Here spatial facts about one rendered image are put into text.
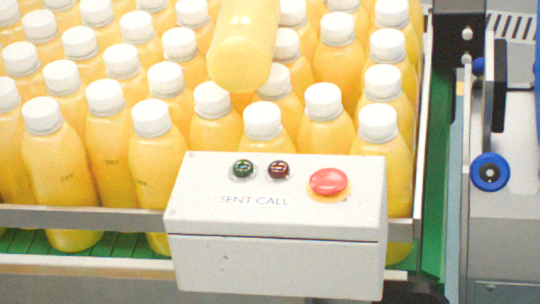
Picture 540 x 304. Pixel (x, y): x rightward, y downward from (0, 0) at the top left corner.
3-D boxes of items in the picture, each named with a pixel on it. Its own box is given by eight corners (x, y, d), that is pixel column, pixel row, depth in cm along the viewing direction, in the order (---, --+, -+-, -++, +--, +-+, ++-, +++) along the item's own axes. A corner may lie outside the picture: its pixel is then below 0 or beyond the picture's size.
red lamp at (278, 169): (288, 181, 98) (288, 171, 97) (266, 181, 98) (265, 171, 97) (292, 166, 99) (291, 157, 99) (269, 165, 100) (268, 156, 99)
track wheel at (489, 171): (511, 153, 115) (510, 152, 117) (469, 152, 116) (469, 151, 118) (510, 193, 116) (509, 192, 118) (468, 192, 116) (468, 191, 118)
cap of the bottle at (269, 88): (289, 73, 116) (288, 60, 115) (291, 94, 113) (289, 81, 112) (255, 77, 116) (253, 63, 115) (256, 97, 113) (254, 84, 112)
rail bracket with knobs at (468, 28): (483, 85, 140) (486, 20, 133) (428, 84, 141) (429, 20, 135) (483, 44, 147) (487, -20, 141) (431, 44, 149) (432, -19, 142)
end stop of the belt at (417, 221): (420, 238, 112) (420, 218, 110) (413, 238, 112) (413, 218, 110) (434, 33, 142) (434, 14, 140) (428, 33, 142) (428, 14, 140)
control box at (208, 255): (381, 303, 98) (378, 224, 92) (177, 292, 102) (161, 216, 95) (388, 230, 106) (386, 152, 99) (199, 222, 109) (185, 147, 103)
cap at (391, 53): (406, 40, 119) (406, 28, 118) (403, 61, 116) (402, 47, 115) (372, 40, 119) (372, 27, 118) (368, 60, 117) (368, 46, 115)
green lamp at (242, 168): (252, 180, 98) (251, 171, 98) (230, 179, 99) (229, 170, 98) (256, 165, 100) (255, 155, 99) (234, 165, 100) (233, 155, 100)
